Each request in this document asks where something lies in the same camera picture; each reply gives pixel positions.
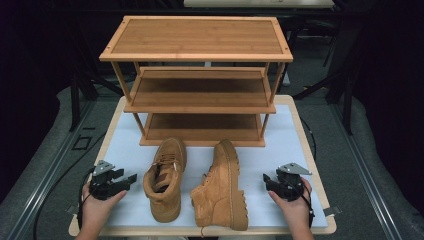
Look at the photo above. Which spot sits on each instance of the person's left hand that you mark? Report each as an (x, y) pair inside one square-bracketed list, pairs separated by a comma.
[(95, 210)]

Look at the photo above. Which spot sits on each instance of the wooden three-tier shoe rack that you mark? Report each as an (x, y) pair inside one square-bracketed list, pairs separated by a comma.
[(200, 38)]

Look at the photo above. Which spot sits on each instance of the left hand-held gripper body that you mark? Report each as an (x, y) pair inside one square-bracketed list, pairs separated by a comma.
[(101, 185)]

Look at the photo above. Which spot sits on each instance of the aluminium floor rail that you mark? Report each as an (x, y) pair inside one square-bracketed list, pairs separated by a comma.
[(43, 180), (373, 180)]

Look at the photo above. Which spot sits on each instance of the person's right hand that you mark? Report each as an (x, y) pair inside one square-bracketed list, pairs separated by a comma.
[(298, 211)]

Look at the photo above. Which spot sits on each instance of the tan suede boot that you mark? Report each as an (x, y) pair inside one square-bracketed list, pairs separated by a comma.
[(166, 196), (220, 200)]

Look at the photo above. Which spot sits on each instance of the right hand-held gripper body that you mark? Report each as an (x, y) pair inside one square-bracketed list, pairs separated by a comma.
[(289, 185)]

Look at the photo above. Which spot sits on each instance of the metal table clamp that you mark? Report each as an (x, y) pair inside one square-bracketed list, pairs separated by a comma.
[(72, 210), (332, 211)]

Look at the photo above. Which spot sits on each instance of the black metal stand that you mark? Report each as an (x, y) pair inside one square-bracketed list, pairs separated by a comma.
[(75, 100), (346, 100)]

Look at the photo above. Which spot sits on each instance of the black floor socket frame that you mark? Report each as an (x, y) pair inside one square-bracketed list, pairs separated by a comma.
[(81, 142)]

